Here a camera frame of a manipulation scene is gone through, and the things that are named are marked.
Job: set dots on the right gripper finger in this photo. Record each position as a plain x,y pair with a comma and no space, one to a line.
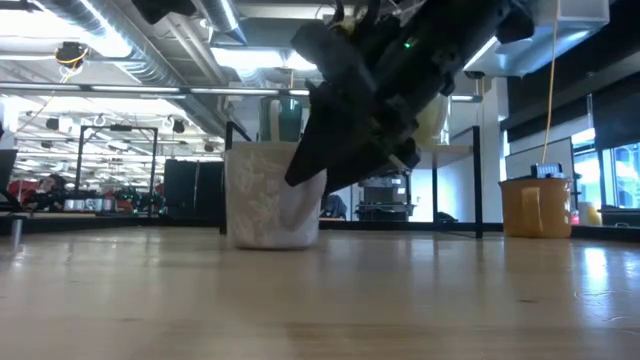
380,162
335,135

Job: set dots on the white floral pattern mug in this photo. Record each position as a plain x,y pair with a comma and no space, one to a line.
265,210

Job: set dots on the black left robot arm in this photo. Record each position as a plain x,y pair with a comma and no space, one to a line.
165,7

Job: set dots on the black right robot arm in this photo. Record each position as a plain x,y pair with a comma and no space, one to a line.
515,25

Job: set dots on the grey equipment cart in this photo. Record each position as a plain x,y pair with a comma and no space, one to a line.
385,197

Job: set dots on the black cabinet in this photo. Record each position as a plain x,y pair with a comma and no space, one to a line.
195,192

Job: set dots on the white overhead light box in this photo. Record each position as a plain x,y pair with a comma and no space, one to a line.
550,50

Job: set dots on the mustard orange mug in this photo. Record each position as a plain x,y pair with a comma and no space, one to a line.
550,210

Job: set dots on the small white mug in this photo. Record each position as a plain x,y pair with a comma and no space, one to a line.
95,204
107,204
80,204
69,204

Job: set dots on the person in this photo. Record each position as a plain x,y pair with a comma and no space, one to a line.
50,185

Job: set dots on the wooden office table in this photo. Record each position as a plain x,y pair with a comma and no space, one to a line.
50,215

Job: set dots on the dark monitor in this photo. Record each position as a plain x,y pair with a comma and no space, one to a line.
6,167

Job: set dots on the wooden shelf with black frame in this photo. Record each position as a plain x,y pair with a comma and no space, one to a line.
473,175

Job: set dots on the black aluminium table frame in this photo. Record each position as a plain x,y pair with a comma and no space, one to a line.
490,226

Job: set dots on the silver round ventilation duct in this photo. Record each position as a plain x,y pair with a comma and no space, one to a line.
222,17

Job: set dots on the black metal rig frame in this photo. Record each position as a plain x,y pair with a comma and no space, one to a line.
121,128

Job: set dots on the grey metal post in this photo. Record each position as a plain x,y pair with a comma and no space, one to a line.
16,232

